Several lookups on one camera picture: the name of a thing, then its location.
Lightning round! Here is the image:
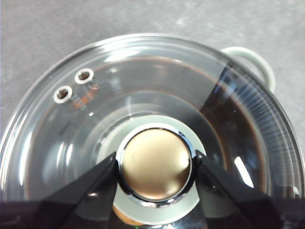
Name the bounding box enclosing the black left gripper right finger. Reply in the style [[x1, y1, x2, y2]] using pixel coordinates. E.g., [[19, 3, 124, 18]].
[[193, 149, 305, 229]]

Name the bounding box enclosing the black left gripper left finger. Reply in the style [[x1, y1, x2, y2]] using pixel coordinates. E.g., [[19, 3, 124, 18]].
[[0, 152, 119, 229]]

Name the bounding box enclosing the pale green electric pot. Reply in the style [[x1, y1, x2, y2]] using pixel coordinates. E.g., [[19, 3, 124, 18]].
[[0, 32, 305, 229]]

